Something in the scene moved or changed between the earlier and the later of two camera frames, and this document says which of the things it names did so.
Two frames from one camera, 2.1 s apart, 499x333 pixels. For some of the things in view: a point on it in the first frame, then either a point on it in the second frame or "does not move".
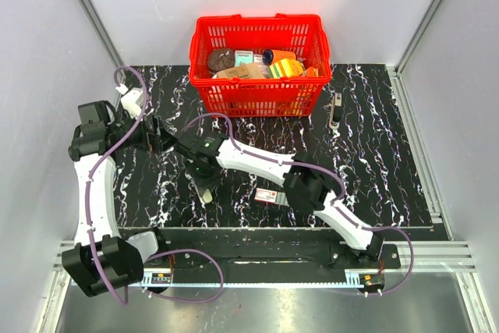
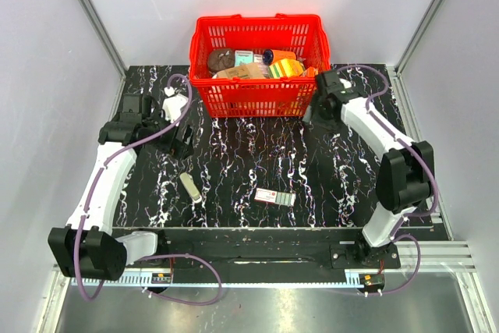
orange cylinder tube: (271, 55) does not move
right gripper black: (201, 184) to (320, 102)
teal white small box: (242, 57) does not move
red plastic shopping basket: (260, 97) does not move
